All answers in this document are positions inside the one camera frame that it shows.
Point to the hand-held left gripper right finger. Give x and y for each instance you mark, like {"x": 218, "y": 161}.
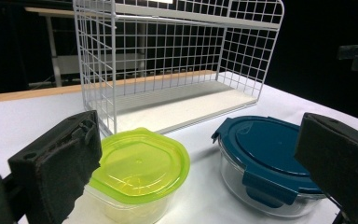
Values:
{"x": 341, "y": 161}

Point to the green lidded plastic container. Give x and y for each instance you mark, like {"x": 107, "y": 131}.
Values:
{"x": 140, "y": 165}

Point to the white metal table frame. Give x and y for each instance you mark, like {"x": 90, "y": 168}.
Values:
{"x": 53, "y": 49}

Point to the blue lidded glass container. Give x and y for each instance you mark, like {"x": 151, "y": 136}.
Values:
{"x": 261, "y": 146}

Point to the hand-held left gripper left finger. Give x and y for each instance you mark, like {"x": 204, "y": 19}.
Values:
{"x": 56, "y": 168}

